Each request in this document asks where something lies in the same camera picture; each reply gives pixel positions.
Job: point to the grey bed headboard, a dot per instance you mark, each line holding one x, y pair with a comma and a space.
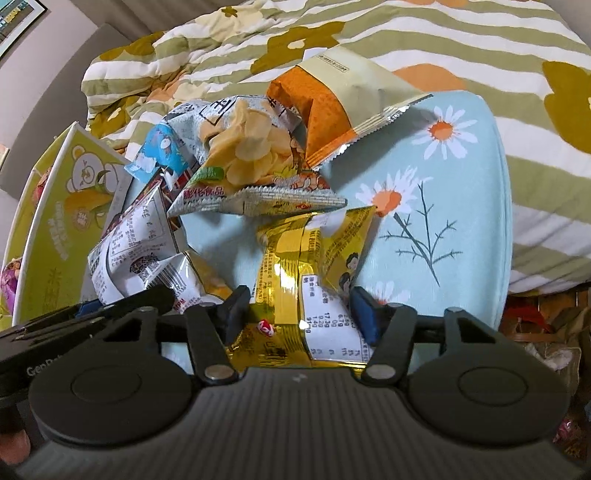
69, 87

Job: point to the clear plastic bag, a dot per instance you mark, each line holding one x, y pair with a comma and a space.
545, 360

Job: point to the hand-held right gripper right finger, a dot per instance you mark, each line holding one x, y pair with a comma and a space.
367, 316

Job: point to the blue and white snack packet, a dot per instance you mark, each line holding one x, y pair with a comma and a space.
157, 147

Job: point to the orange and cream snack packet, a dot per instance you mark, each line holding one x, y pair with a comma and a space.
332, 115

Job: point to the yellow-green cardboard box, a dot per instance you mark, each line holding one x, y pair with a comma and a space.
60, 221

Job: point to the person's left hand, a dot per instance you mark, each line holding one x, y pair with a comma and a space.
14, 447

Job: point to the gold snack packet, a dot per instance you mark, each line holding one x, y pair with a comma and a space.
281, 258

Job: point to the red bag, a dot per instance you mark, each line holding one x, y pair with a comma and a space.
528, 316

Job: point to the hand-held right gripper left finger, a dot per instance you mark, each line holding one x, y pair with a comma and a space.
236, 314

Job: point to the silver potato chips packet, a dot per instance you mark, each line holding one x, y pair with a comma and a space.
249, 138

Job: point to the striped floral duvet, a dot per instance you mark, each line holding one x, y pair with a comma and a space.
461, 41

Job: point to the white labelled snack packet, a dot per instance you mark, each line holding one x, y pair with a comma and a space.
134, 230

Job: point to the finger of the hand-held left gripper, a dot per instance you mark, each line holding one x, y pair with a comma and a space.
60, 328
138, 300

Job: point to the framed wall poster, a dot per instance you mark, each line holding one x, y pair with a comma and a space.
16, 23

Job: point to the light blue daisy cushion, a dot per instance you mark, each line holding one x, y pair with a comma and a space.
443, 194

